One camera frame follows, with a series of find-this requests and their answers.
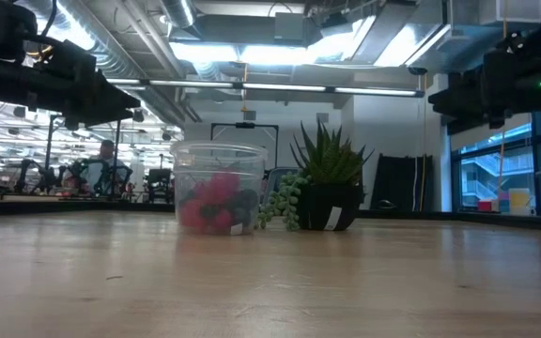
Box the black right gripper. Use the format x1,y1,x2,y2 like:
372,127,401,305
427,46,523,137

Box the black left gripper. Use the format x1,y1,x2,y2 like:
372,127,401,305
39,40,142,131

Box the dark blackberry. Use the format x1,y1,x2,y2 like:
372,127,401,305
235,187,260,210
199,202,220,221

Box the clear plastic tupperware container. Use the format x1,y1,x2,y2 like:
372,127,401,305
169,139,271,237

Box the person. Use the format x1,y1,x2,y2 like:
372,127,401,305
89,139,129,193

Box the black background rig stand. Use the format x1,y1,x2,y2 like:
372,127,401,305
43,115,122,189

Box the black office chair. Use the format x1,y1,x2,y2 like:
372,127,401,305
144,167,174,203

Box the black leaning panel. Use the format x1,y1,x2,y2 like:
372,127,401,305
369,153,434,212

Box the yellow bin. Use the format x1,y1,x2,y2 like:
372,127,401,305
508,187,533,215

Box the long overhead light bar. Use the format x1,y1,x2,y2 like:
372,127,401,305
105,77,425,99

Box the potted succulent plant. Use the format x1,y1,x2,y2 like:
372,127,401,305
254,119,375,232

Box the grey ceiling box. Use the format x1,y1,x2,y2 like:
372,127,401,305
273,12,305,41

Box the silver ventilation duct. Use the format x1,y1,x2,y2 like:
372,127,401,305
162,0,202,30

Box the black background camera frame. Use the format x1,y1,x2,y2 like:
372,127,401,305
209,121,280,142

